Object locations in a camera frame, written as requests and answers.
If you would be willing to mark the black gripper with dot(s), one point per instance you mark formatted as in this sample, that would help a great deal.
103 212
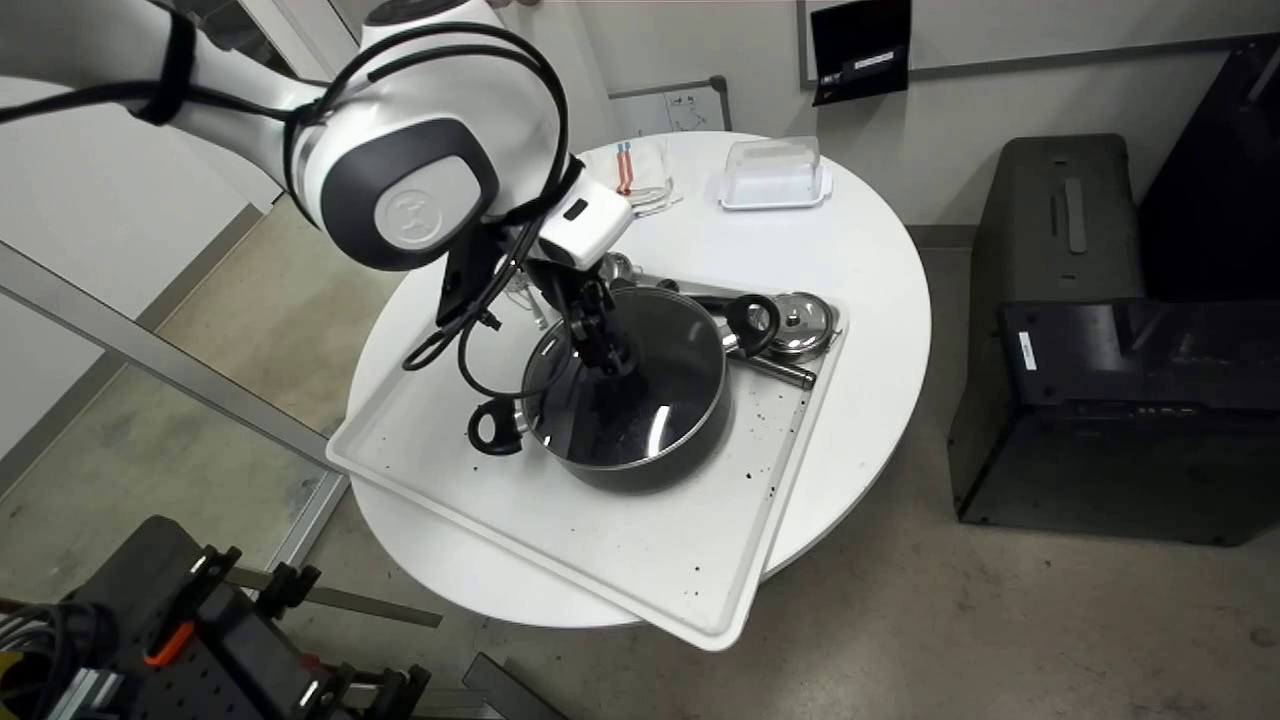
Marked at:
578 298

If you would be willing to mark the glass lid with black knob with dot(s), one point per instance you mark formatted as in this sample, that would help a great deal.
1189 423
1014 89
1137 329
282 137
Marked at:
667 386

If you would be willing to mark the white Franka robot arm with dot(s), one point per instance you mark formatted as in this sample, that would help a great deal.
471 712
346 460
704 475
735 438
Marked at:
401 201

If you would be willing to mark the black cooking pot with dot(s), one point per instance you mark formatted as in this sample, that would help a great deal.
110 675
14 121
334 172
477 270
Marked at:
642 475

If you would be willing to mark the white plastic tray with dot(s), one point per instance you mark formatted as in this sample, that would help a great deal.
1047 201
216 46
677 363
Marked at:
642 547

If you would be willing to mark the silver ladle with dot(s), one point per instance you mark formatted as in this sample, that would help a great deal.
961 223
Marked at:
807 323

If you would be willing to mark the clear plastic container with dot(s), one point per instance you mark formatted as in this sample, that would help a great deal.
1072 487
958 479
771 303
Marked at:
773 172

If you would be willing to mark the black marker holder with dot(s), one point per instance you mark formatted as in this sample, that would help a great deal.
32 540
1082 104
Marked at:
862 46

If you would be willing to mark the black cabinet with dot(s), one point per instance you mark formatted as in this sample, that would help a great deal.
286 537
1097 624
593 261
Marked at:
1123 400

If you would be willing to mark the black equipment cart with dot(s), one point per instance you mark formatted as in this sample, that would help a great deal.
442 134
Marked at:
174 642

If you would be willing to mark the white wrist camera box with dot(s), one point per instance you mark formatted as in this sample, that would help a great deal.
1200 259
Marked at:
585 223

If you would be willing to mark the grey aluminium frame beam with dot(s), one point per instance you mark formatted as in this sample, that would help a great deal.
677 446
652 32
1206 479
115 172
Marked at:
174 363

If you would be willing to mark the wall whiteboard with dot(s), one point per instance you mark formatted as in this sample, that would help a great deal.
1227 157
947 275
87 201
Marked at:
1065 21

